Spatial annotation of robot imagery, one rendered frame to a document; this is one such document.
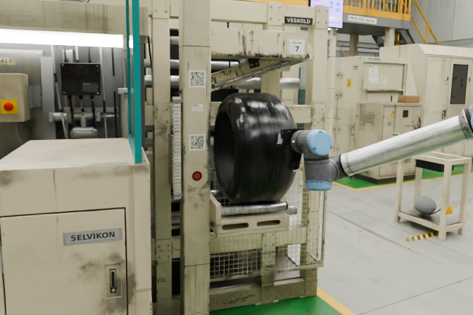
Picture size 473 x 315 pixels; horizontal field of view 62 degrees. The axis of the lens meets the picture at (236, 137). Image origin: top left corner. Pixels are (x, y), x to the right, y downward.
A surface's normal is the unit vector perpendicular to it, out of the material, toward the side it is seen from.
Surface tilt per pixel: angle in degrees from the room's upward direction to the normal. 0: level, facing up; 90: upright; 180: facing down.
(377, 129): 90
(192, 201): 90
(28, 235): 90
